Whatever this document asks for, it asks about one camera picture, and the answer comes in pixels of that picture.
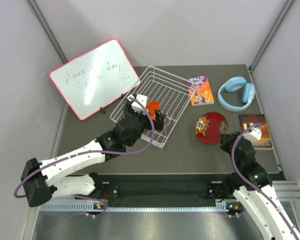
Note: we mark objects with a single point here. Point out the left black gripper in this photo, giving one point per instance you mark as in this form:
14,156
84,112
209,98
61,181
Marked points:
144,115

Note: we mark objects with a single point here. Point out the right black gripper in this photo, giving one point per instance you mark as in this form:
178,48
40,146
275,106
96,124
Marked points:
226,138

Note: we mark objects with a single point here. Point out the orange plate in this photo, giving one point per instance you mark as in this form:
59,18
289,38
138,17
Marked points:
152,107

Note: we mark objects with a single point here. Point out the red floral plate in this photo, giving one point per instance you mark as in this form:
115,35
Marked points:
209,127

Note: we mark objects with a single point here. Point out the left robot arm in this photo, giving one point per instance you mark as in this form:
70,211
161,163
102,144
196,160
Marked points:
52,178

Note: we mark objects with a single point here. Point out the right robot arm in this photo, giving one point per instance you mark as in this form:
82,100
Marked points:
252,186

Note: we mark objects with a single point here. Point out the dark cover paperback book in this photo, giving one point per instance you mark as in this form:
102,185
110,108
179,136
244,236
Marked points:
264,143

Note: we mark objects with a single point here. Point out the pink framed whiteboard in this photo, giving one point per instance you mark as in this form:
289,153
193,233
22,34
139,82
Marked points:
95,79

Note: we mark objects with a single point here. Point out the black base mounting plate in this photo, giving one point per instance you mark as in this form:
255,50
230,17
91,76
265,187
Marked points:
120,186

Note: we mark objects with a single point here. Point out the Roald Dahl orange book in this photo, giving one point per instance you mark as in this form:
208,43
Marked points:
200,91

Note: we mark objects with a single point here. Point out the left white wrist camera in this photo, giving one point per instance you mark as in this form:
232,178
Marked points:
138,103

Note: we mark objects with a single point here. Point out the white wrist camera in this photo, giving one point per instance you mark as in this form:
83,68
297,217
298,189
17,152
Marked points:
252,134
138,103

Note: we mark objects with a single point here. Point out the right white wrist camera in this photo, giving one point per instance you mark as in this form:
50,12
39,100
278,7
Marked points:
252,134

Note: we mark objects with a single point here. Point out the white wire dish rack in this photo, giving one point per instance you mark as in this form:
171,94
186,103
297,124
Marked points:
169,90

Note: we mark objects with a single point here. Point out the grey slotted cable duct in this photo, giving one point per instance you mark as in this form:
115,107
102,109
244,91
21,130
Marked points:
89,206

